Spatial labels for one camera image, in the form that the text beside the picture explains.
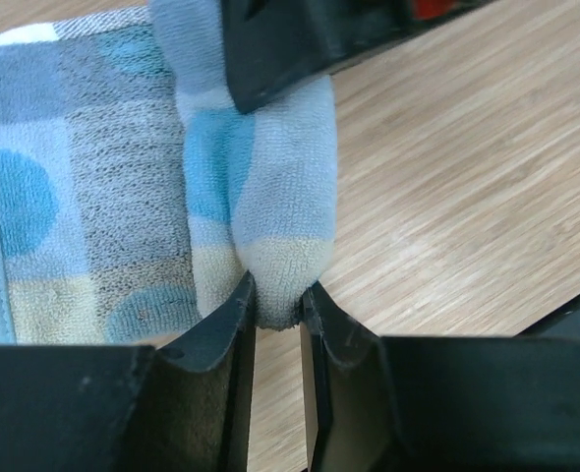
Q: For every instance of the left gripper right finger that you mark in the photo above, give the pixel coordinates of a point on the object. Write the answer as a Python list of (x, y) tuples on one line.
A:
[(439, 403)]

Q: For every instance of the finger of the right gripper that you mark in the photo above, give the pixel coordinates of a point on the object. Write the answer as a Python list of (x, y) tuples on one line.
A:
[(273, 47)]

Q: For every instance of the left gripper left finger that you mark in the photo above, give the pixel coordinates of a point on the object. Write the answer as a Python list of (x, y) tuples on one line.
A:
[(183, 407)]

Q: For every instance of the polka dot striped towel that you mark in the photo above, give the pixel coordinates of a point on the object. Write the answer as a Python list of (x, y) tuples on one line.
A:
[(133, 194)]

